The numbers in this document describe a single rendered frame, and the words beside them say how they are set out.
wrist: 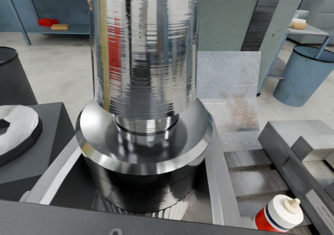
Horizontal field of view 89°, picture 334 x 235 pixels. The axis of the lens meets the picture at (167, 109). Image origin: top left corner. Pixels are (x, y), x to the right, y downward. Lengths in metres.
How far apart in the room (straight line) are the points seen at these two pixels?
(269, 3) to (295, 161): 0.40
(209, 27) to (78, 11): 4.13
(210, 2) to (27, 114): 0.46
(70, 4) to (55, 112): 4.33
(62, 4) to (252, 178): 4.51
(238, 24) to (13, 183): 0.57
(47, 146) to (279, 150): 0.44
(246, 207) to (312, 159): 0.16
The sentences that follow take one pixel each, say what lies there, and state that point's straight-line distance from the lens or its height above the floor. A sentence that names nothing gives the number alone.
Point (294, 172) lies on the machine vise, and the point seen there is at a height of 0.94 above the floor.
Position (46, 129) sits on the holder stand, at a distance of 0.25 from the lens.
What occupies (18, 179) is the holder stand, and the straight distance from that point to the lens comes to 0.22.
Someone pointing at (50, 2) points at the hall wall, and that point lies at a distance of 4.68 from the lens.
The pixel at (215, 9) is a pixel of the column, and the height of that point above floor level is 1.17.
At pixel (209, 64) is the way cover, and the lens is 0.56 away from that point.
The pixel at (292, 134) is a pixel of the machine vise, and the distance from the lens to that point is 0.49.
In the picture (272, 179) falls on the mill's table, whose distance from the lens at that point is 0.47.
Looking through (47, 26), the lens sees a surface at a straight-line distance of 4.41.
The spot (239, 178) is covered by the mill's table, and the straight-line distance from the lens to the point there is 0.43.
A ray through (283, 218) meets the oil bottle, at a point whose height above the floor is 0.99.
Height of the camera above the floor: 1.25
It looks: 39 degrees down
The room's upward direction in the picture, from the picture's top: 5 degrees clockwise
